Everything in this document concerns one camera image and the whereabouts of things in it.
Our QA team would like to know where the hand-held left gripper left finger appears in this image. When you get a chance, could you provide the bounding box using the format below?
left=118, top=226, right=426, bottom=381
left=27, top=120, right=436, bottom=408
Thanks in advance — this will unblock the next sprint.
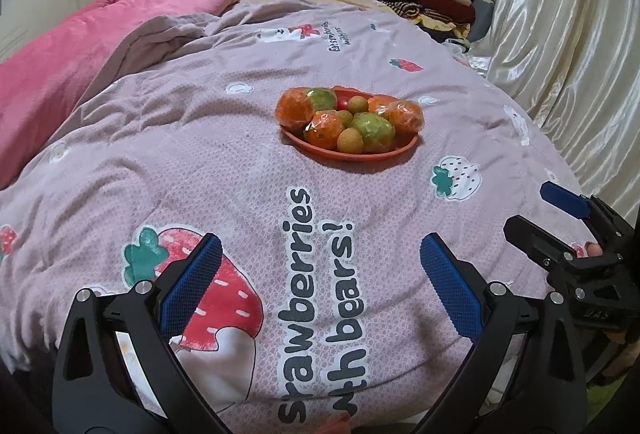
left=51, top=234, right=223, bottom=434

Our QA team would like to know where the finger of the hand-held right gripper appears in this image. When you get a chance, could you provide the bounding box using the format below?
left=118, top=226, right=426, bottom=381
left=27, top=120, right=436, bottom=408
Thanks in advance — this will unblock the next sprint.
left=541, top=181, right=635, bottom=257
left=503, top=214, right=591, bottom=272

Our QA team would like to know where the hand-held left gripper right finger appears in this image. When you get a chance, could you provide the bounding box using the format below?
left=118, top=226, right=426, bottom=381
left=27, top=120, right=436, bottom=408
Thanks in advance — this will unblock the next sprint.
left=420, top=233, right=588, bottom=434

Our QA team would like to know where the orange plastic plate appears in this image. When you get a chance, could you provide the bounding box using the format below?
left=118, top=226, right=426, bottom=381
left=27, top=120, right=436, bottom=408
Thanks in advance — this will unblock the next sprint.
left=276, top=87, right=421, bottom=161

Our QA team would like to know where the large green fruit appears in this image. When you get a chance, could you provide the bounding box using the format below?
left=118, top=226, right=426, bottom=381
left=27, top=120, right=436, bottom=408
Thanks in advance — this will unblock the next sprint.
left=351, top=113, right=396, bottom=154

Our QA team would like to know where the plastic-wrapped orange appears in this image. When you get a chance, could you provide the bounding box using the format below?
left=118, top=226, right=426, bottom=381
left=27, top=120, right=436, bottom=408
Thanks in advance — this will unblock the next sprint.
left=384, top=100, right=426, bottom=137
left=367, top=95, right=396, bottom=115
left=304, top=110, right=347, bottom=151
left=276, top=88, right=317, bottom=127

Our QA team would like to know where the small green fruit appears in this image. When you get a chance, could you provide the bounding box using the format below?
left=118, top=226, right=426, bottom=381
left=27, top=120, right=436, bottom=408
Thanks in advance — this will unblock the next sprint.
left=306, top=88, right=338, bottom=111

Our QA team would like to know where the purple strawberry printed blanket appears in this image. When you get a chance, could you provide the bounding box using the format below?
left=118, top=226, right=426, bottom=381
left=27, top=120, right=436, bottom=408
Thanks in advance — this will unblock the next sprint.
left=0, top=0, right=617, bottom=434

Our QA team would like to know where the cream satin curtain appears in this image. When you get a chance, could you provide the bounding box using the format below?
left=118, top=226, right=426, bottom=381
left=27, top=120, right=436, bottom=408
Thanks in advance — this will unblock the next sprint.
left=465, top=0, right=640, bottom=217

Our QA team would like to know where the pink quilt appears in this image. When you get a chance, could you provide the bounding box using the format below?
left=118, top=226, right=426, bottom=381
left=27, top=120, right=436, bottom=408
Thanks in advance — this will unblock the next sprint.
left=0, top=0, right=244, bottom=190

